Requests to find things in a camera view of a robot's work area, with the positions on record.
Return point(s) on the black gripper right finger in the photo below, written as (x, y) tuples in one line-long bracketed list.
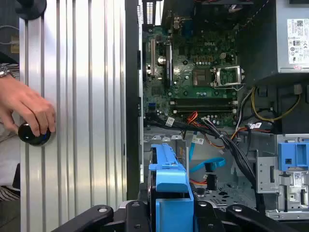
[(207, 213)]

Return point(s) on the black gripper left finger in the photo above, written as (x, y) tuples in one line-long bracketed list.
[(131, 212)]

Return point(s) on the hard disk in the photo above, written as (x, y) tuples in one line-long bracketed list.
[(172, 178)]

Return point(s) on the grey metal disk bay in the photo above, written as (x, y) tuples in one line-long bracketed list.
[(265, 174)]

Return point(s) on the blue disk bay latch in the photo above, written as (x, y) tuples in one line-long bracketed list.
[(289, 154)]

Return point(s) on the black RAM slot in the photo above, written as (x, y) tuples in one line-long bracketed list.
[(200, 101), (200, 110)]

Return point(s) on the black expansion slot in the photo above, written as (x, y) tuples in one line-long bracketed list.
[(168, 65)]

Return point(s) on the white expansion slot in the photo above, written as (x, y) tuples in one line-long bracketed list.
[(152, 58)]

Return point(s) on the person's bare hand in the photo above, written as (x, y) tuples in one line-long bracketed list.
[(21, 104)]

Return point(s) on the open black PC case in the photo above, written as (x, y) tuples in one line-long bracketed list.
[(132, 96)]

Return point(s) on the CPU socket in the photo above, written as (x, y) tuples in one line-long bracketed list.
[(202, 77)]

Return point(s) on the green Dell motherboard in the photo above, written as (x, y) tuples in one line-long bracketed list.
[(188, 55)]

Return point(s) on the silver wristwatch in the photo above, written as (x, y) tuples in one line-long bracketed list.
[(3, 70)]

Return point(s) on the grey power supply unit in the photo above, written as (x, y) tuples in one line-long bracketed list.
[(293, 36)]

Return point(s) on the black round table foot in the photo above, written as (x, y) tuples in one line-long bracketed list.
[(30, 8)]

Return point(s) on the metal socket cover frame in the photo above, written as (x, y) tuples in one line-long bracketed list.
[(228, 68)]

